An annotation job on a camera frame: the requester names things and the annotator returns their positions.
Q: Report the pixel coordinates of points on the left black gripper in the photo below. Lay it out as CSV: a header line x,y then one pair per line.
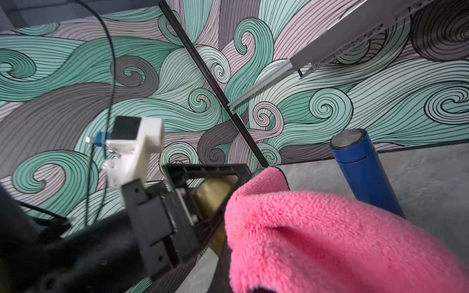
x,y
168,222

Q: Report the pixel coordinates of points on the pink microfiber cloth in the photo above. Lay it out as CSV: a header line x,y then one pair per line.
x,y
285,241

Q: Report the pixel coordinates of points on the gold thermos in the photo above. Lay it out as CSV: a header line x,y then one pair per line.
x,y
210,195

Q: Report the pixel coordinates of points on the blue thermos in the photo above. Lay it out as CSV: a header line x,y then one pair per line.
x,y
359,162

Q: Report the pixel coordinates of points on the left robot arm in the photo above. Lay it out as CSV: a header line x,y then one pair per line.
x,y
36,257

